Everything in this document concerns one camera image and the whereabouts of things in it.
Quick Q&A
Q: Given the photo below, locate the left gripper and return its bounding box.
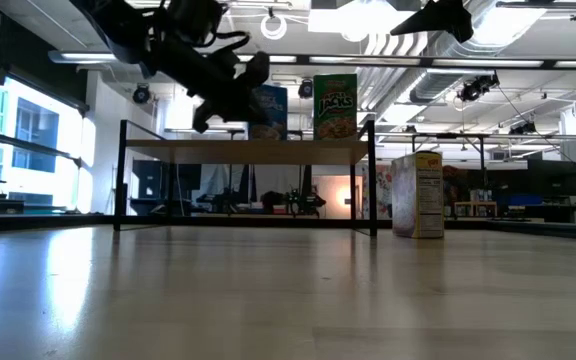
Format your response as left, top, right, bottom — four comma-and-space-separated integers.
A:
187, 51, 272, 135

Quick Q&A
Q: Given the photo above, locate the blue Rice Krispies cereal box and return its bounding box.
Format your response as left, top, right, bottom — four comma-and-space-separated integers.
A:
247, 83, 289, 142

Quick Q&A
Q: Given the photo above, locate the green Apple Jacks cereal box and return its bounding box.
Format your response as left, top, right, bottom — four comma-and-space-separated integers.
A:
312, 73, 359, 142

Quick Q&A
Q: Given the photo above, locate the yellow Corn Pops cereal box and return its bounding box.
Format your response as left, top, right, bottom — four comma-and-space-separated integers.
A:
390, 150, 445, 240

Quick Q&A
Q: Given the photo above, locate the wooden shelf with black legs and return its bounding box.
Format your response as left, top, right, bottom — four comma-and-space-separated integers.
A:
113, 118, 379, 239

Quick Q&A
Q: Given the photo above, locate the low wooden shelf unit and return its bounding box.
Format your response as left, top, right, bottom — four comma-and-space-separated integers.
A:
453, 200, 498, 219

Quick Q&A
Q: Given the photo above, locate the black beam with light strips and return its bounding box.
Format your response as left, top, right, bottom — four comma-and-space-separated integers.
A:
47, 48, 576, 71

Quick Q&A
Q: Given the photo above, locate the bright ceiling light panel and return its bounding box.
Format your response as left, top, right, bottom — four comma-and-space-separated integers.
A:
307, 0, 399, 44

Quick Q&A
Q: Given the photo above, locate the black background robot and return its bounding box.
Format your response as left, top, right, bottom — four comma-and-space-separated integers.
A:
260, 187, 327, 219

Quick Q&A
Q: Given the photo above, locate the dark cabinet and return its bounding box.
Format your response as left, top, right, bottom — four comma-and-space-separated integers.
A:
131, 159, 202, 216

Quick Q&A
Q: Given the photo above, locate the black monitor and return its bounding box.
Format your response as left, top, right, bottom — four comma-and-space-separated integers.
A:
526, 158, 576, 199

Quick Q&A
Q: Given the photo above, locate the silver ventilation duct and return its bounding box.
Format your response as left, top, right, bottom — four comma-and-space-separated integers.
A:
357, 29, 474, 121

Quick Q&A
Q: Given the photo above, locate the white cable ring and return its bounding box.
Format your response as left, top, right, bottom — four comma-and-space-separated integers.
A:
260, 13, 288, 41

